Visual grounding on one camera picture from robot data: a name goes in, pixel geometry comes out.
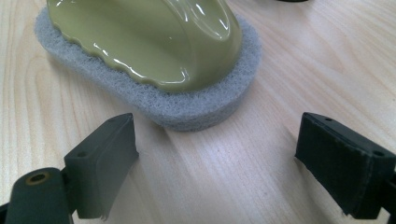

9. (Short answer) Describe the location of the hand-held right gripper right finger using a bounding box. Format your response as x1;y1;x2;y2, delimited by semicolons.
294;112;396;220

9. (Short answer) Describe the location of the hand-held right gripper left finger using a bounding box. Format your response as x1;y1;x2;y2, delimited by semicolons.
64;112;140;221

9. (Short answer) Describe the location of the green handled grey scrubbing sponge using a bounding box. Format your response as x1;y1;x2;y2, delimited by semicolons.
34;0;262;133

